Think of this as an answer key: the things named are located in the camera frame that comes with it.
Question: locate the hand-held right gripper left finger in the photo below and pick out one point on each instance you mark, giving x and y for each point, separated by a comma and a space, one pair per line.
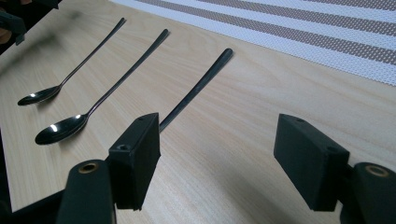
134, 161

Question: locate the white and brown striped placemat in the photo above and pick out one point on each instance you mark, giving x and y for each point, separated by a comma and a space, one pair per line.
311, 34

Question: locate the small dark metal spoon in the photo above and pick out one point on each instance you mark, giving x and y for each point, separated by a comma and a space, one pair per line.
40, 96

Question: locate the large dark metal spoon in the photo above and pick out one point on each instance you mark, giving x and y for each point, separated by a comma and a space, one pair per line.
62, 128

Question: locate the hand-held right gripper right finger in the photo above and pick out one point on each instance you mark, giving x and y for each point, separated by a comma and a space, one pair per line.
311, 161

